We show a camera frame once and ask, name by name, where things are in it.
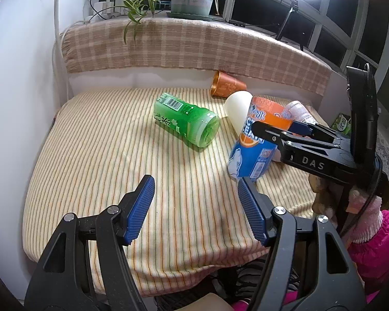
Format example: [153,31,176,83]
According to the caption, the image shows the person's right forearm pink sleeve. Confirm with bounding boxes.
[345,189,389,299]

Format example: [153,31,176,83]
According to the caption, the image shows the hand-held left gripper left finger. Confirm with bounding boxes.
[24,174,156,311]

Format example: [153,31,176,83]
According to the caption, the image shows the striped table cloth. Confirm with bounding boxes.
[22,86,332,297]

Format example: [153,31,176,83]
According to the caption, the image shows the copper metal cup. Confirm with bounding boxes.
[210,69,248,99]

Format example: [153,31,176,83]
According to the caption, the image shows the white lace cloth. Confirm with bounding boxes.
[374,129,389,199]

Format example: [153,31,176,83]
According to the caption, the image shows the plaid cloth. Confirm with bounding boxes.
[62,16,332,96]

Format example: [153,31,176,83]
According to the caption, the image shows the white power strip with chargers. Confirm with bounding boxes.
[84,0,128,24]

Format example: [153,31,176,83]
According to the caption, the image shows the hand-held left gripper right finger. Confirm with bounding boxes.
[237,178,367,311]

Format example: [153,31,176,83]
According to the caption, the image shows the potted spider plant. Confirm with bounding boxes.
[118,0,234,44]

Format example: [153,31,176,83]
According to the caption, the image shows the black tripod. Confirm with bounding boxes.
[274,0,308,52]

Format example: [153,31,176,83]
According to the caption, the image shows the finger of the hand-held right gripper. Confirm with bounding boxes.
[290,121,342,145]
[251,121,292,150]

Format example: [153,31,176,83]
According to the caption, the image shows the white cup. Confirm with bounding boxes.
[224,91,254,134]

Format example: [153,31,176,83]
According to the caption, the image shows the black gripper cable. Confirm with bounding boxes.
[340,155,384,238]

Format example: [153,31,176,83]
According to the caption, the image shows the green carton box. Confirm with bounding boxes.
[331,113,353,137]

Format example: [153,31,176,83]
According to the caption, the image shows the orange and blue cup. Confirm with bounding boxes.
[227,96,294,182]

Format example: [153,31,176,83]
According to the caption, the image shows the green plastic bottle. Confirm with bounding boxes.
[153,93,221,149]

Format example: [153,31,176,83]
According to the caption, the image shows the person's right hand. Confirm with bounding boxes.
[308,172,338,225]

